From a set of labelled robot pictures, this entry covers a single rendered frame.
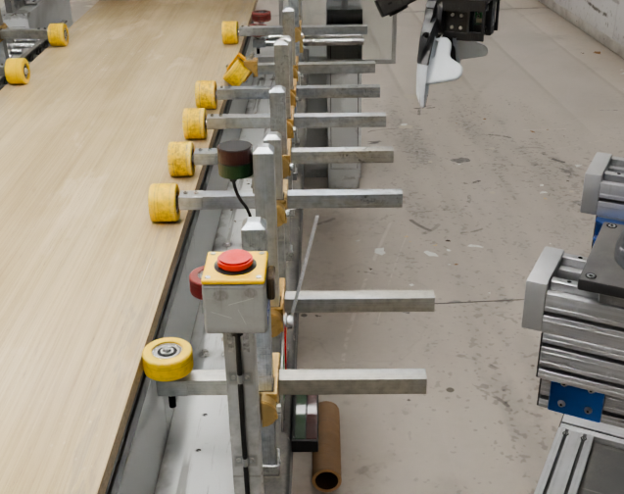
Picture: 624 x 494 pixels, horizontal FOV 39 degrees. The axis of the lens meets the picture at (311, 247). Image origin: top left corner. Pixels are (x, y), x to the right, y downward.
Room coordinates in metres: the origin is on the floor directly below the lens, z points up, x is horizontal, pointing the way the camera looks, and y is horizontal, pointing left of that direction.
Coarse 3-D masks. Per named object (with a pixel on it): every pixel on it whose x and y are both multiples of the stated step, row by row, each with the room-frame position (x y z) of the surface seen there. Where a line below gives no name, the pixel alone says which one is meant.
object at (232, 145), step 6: (222, 144) 1.38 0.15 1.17; (228, 144) 1.38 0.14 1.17; (234, 144) 1.38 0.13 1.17; (240, 144) 1.38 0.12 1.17; (246, 144) 1.38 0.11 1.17; (222, 150) 1.36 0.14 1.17; (228, 150) 1.35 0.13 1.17; (234, 150) 1.35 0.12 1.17; (240, 150) 1.35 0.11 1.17; (234, 180) 1.37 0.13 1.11; (252, 180) 1.36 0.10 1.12; (234, 186) 1.37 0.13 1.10; (252, 186) 1.36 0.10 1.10; (240, 198) 1.37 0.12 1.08; (246, 210) 1.37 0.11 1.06
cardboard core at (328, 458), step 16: (320, 416) 2.05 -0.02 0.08; (336, 416) 2.06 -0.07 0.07; (320, 432) 1.98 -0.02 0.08; (336, 432) 1.99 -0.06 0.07; (320, 448) 1.91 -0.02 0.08; (336, 448) 1.92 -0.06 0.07; (320, 464) 1.84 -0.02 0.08; (336, 464) 1.85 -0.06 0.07; (320, 480) 1.85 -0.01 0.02; (336, 480) 1.84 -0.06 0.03
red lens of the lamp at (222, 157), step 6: (252, 144) 1.38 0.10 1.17; (246, 150) 1.36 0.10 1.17; (252, 150) 1.37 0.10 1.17; (222, 156) 1.35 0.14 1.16; (228, 156) 1.35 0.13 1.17; (234, 156) 1.35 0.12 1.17; (240, 156) 1.35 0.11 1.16; (246, 156) 1.35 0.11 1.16; (252, 156) 1.37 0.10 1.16; (222, 162) 1.35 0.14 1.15; (228, 162) 1.35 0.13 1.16; (234, 162) 1.35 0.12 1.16; (240, 162) 1.35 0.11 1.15; (246, 162) 1.35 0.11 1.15
